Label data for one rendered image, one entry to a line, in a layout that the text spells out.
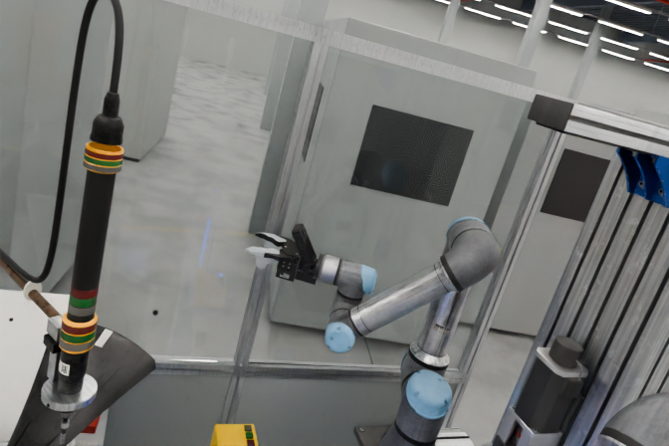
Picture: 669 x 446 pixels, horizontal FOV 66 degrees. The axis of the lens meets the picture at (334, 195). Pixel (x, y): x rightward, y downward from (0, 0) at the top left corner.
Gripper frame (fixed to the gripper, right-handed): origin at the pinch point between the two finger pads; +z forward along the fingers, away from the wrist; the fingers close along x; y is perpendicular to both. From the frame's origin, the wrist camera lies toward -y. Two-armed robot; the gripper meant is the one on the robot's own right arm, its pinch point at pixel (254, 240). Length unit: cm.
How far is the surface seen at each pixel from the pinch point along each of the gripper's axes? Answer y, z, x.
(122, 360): -3, 7, -57
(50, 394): -12, 8, -75
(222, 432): 34.2, -8.7, -33.7
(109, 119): -51, 6, -69
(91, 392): -12, 4, -72
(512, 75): -36, -99, 233
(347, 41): -56, -10, 19
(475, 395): 171, -141, 170
